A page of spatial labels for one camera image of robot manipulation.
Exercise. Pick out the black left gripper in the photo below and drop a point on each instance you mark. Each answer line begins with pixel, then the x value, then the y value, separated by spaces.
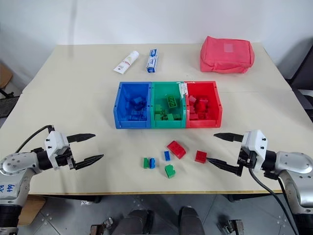
pixel 64 160

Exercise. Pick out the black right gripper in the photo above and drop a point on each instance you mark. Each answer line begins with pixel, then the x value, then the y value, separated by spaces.
pixel 245 159

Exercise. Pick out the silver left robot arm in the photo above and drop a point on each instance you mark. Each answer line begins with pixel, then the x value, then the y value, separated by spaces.
pixel 17 162

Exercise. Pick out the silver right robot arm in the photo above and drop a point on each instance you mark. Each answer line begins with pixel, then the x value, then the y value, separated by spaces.
pixel 291 162

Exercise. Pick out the small red square brick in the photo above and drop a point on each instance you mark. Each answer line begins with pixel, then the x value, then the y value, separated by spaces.
pixel 201 156

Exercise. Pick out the red plastic bin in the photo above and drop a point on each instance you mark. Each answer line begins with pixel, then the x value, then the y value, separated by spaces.
pixel 215 107

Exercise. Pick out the blue plastic bin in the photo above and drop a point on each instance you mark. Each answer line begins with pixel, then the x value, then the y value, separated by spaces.
pixel 123 122

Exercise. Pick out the large red curved brick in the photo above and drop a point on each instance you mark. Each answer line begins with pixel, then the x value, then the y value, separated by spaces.
pixel 176 149

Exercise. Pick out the small blue brick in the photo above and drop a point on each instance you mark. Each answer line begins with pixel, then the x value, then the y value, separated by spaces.
pixel 152 163
pixel 167 156

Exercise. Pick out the green square brick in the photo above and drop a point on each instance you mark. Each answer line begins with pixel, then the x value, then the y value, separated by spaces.
pixel 170 171

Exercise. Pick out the small green brick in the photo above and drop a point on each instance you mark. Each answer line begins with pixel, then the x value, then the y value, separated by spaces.
pixel 146 163

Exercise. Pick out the large green studded brick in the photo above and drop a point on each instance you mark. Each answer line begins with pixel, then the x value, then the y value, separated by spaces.
pixel 172 101

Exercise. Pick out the white tape strip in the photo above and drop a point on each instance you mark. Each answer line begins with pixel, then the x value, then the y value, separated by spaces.
pixel 182 91

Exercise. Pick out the green plastic bin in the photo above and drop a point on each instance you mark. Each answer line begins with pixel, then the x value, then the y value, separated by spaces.
pixel 156 124

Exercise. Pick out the dark rounded shape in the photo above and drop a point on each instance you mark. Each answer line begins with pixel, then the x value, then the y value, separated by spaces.
pixel 191 220
pixel 133 221

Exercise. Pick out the wooden board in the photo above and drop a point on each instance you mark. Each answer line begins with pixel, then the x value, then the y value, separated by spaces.
pixel 33 208

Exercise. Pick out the pink fabric pouch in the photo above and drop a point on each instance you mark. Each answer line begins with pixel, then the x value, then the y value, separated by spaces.
pixel 227 54

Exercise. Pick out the white toothpaste tube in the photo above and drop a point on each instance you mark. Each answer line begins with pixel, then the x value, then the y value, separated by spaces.
pixel 126 62

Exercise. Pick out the black office chair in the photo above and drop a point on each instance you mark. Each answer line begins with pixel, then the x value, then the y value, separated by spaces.
pixel 303 80

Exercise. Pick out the blue white toothpaste box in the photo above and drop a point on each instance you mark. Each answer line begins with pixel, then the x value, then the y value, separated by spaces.
pixel 152 60

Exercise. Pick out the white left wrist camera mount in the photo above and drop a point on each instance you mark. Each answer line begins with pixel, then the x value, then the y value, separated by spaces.
pixel 55 144

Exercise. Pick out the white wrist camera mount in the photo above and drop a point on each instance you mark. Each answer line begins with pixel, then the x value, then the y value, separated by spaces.
pixel 255 144
pixel 55 144

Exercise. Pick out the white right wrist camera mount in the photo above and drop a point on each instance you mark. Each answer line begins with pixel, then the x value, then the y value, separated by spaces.
pixel 255 144

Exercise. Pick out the black table frame bar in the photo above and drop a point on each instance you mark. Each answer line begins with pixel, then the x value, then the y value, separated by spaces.
pixel 83 198
pixel 247 197

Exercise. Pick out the metal caster bracket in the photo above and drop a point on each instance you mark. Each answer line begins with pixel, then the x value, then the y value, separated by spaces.
pixel 106 224
pixel 233 226

